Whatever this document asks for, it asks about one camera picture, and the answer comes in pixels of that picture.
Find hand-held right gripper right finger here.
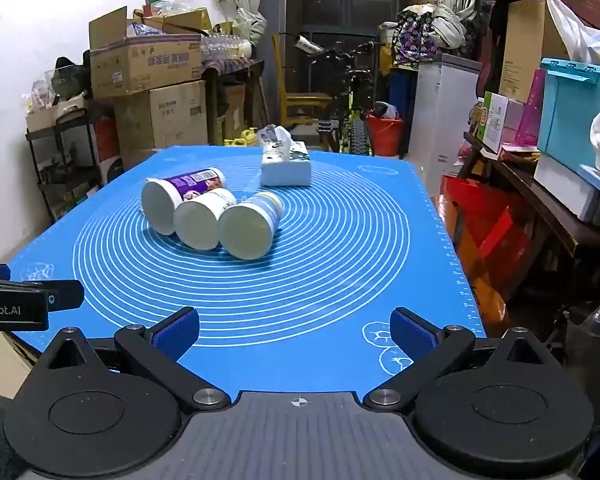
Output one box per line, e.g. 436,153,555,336
362,307,557,408

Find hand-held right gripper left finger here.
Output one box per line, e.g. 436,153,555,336
40,307,232,409

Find plain white paper cup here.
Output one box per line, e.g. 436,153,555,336
173,188,237,250

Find blue and white paper cup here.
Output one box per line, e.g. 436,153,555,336
217,191,285,261

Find purple label paper cup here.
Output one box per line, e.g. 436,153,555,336
140,168,226,236

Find blue silicone mat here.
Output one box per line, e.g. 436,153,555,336
6,145,487,402

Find red bags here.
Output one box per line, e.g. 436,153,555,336
439,174,532,306

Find black metal shelf rack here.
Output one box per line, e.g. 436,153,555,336
25,104,122,222

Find dark wooden table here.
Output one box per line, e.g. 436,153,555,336
462,131,600,262

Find white tissue pack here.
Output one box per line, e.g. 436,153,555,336
259,125,312,187

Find red bucket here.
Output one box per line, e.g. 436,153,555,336
364,112,405,157

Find large closed cardboard box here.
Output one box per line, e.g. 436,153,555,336
114,80,210,162

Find yellow jug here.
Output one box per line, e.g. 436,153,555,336
223,127,259,149

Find black bag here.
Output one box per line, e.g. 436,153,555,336
49,50,92,107

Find white flat box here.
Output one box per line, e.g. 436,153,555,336
533,152,600,224

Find white chest freezer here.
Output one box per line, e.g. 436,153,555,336
408,53,484,197

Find white and green box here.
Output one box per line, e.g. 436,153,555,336
482,91,524,154

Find open cardboard box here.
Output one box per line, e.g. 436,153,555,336
88,6,204,99

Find black bicycle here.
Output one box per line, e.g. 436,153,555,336
292,34,387,157

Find pink box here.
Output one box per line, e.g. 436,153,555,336
514,67,547,147

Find wooden chair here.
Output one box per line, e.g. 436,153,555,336
272,35,334,127

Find light blue storage bin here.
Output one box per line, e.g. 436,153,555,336
536,57,600,175

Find dark side table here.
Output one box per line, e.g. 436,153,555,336
202,58,264,147

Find pack of plastic bottles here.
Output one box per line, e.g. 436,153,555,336
199,33,254,62

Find floral bag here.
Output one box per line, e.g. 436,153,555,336
390,7,439,66

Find tall cardboard box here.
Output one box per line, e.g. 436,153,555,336
498,0,569,104

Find white plastic bag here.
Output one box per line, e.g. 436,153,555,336
545,0,600,69

